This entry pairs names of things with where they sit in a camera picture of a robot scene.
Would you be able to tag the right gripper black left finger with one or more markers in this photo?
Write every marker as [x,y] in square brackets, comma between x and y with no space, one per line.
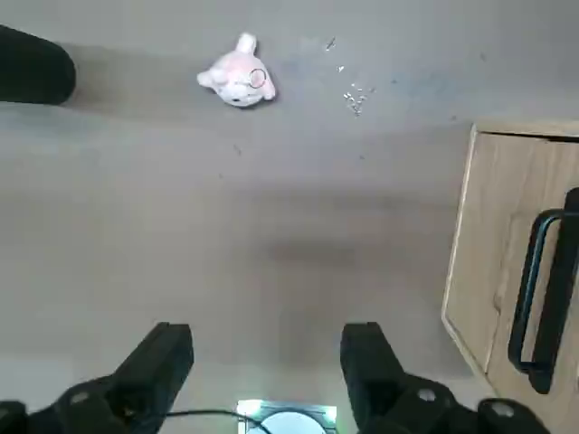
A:
[154,361]

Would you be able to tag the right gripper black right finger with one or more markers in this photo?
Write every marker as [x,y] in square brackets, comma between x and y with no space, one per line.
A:
[366,361]

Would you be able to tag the pink plush doll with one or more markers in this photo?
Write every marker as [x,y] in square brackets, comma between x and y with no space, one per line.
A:
[235,77]

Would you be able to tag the wooden drawer box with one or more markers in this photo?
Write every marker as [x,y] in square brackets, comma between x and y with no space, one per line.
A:
[493,226]

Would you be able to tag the black vase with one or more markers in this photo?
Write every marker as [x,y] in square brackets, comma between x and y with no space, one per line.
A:
[31,68]

